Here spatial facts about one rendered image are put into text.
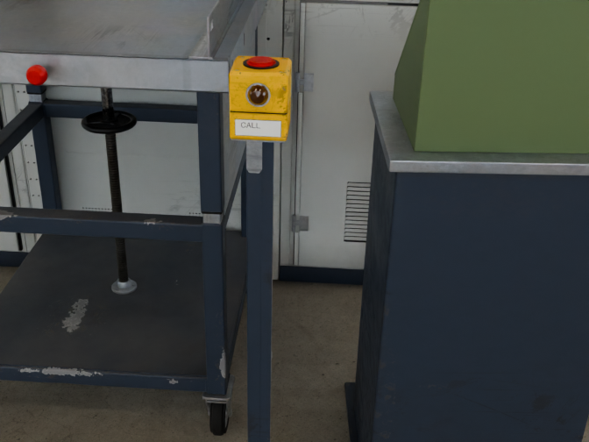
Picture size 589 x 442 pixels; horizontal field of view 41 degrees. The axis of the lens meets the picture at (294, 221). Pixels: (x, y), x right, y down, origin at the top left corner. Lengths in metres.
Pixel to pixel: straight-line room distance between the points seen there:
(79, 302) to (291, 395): 0.54
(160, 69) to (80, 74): 0.14
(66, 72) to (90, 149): 0.83
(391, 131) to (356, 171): 0.80
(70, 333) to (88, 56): 0.70
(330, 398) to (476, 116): 0.88
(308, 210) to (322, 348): 0.38
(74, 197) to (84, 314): 0.49
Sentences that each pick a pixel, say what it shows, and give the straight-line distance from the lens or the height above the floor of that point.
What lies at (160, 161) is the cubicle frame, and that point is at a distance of 2.15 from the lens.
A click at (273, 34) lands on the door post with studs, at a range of 2.00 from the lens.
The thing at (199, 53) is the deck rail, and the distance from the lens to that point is 1.34.
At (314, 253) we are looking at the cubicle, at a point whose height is 0.11.
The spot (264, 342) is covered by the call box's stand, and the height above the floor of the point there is 0.44.
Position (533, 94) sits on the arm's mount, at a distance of 1.24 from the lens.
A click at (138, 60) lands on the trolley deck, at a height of 0.84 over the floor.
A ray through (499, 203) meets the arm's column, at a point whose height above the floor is 0.68.
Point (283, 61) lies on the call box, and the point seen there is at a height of 0.90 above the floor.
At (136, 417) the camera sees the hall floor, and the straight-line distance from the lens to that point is 1.85.
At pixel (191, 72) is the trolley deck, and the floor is 0.82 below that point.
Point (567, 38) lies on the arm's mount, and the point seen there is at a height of 0.93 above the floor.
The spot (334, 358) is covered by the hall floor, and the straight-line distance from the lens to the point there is 1.99.
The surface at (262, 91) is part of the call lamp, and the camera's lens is 1.07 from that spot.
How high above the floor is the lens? 1.22
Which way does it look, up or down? 28 degrees down
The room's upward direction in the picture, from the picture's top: 2 degrees clockwise
